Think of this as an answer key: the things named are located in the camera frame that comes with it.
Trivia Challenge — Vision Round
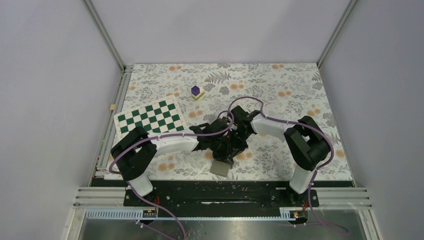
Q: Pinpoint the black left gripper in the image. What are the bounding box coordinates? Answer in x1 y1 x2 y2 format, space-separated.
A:
209 135 234 166

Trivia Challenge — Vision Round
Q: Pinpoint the grey card holder wallet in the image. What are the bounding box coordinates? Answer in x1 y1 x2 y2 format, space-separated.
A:
210 160 233 177

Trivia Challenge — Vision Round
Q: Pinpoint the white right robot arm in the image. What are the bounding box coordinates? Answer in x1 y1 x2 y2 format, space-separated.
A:
229 106 332 206

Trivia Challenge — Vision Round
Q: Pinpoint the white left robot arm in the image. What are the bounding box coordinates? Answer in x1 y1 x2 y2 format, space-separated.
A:
108 118 234 206

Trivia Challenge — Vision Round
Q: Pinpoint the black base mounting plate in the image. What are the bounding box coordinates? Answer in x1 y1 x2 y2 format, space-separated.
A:
145 180 320 218

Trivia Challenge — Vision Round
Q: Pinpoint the purple yellow cube stack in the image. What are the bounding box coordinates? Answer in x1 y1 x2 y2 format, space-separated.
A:
190 85 205 101

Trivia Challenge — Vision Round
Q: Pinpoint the floral table cloth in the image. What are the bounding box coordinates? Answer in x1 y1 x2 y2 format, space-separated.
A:
121 63 353 181

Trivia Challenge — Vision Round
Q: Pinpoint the green white chessboard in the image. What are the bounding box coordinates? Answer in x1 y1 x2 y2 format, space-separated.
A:
114 95 188 140

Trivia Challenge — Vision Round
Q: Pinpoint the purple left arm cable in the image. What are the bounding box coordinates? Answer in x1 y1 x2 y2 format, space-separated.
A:
108 110 236 240

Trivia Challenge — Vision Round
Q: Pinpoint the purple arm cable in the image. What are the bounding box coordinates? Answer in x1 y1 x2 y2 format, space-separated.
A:
227 96 351 237
108 110 236 240

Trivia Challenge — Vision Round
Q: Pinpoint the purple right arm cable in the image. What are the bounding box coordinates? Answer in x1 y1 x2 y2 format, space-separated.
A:
227 96 351 237

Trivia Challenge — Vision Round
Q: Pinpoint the grey slotted cable duct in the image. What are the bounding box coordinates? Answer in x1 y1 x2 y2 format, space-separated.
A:
85 207 308 222

